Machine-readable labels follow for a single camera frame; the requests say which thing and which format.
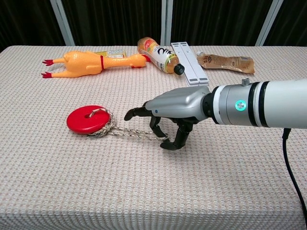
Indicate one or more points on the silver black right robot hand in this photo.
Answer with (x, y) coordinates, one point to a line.
(177, 103)

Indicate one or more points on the red plastic disc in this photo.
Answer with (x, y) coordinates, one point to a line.
(81, 121)

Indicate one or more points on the yellow rubber chicken toy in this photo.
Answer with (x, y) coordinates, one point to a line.
(81, 63)

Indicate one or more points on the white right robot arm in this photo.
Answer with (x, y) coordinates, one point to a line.
(275, 103)

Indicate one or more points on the white folding stand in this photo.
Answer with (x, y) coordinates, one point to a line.
(192, 64)

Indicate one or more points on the orange tea plastic bottle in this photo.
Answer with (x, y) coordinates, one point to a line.
(163, 57)

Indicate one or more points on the brown spout pouch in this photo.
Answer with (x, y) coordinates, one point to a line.
(227, 62)

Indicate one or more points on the yellow cardboard box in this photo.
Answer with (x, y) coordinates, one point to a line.
(115, 53)

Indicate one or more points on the beige woven tablecloth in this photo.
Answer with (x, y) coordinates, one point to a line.
(120, 182)

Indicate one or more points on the dark curtain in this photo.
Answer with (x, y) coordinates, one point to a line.
(115, 19)

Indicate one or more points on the white frame post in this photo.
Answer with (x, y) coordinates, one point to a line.
(62, 24)
(268, 24)
(166, 19)

